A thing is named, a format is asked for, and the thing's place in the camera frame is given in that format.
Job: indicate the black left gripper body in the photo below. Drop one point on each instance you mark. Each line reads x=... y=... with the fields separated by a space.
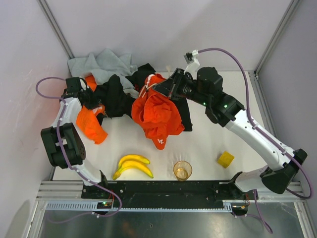
x=87 y=98

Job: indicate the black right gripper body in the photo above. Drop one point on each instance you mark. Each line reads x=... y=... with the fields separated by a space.
x=174 y=83

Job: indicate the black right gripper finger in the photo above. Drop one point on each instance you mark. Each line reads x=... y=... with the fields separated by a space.
x=172 y=83
x=175 y=96

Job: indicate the black zip jacket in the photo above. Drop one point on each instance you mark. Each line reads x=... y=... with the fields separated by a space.
x=117 y=102

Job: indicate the orange shorts white drawstring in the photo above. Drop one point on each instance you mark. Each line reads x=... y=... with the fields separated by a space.
x=156 y=114

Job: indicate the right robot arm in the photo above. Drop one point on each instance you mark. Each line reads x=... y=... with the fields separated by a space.
x=228 y=112

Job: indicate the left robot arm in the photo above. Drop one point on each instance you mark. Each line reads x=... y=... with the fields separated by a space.
x=64 y=147

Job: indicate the orange cloth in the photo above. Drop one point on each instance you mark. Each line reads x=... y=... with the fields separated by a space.
x=89 y=121

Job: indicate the grey cloth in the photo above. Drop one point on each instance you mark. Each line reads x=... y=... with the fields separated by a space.
x=103 y=66

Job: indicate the upper yellow banana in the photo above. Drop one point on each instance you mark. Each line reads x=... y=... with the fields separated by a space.
x=138 y=158

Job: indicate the yellow banana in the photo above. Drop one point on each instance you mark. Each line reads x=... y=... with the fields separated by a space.
x=133 y=168
x=138 y=158

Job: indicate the amber plastic cup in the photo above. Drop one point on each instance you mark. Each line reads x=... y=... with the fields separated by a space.
x=182 y=170

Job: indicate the lower yellow banana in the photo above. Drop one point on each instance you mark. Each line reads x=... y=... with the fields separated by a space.
x=133 y=168

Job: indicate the yellow cube block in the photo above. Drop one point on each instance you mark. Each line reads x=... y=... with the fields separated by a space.
x=225 y=159

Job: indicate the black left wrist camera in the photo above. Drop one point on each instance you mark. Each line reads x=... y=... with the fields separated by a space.
x=75 y=85

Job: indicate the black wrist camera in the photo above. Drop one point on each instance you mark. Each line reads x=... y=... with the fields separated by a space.
x=209 y=81
x=75 y=85

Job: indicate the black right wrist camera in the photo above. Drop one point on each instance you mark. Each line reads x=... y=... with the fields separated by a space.
x=209 y=81

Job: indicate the right aluminium frame rail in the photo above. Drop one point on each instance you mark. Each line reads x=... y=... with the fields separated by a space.
x=265 y=106

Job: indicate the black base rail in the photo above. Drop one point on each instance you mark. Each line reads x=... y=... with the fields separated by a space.
x=176 y=194

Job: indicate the left aluminium frame post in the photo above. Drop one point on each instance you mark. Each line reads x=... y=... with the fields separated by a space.
x=44 y=6

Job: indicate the aluminium frame post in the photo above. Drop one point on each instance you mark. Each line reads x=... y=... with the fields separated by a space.
x=284 y=22
x=44 y=6

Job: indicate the grey slotted cable duct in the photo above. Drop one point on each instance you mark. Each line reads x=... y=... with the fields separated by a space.
x=102 y=206

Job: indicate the right aluminium frame post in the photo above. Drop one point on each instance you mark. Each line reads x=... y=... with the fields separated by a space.
x=284 y=22

